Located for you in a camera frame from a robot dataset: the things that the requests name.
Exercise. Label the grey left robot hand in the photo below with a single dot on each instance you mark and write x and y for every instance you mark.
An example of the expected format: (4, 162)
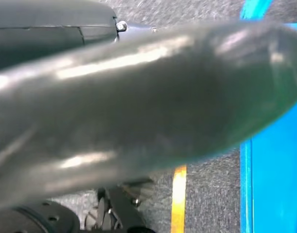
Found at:
(138, 112)

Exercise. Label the blue metal shelf rack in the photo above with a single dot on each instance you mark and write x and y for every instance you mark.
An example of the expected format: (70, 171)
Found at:
(277, 193)

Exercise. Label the yellow floor tape rectangle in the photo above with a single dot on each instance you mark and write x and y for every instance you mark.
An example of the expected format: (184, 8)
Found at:
(178, 199)

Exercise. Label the grey robot body shell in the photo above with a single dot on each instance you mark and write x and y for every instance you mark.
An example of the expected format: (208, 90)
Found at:
(41, 222)

